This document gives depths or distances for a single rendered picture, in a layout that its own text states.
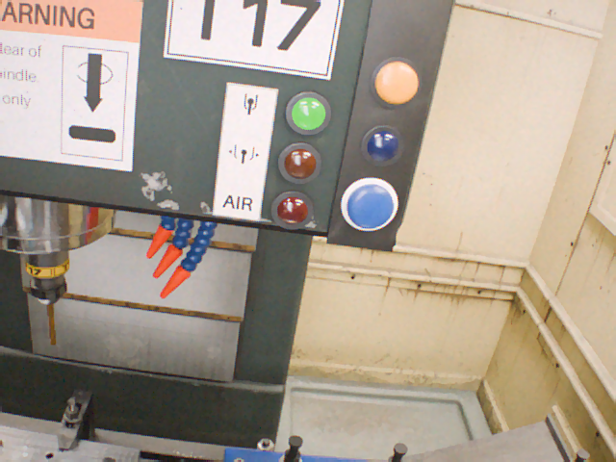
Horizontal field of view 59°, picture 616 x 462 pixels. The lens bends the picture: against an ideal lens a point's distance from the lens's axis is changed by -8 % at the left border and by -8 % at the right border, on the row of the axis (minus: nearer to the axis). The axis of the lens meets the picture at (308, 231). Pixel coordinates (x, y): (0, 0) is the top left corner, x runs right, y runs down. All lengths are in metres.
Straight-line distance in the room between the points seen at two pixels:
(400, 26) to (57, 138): 0.22
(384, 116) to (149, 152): 0.15
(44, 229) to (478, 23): 1.13
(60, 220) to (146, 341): 0.73
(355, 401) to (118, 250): 0.94
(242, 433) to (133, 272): 0.50
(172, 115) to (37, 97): 0.09
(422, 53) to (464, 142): 1.16
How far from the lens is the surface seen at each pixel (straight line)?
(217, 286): 1.16
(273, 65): 0.35
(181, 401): 1.39
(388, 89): 0.35
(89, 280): 1.21
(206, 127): 0.36
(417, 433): 1.77
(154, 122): 0.37
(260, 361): 1.31
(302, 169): 0.36
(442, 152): 1.50
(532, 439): 1.51
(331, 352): 1.75
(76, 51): 0.37
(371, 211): 0.37
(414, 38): 0.35
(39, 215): 0.57
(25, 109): 0.39
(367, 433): 1.72
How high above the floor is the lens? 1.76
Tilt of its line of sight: 26 degrees down
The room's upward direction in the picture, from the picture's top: 10 degrees clockwise
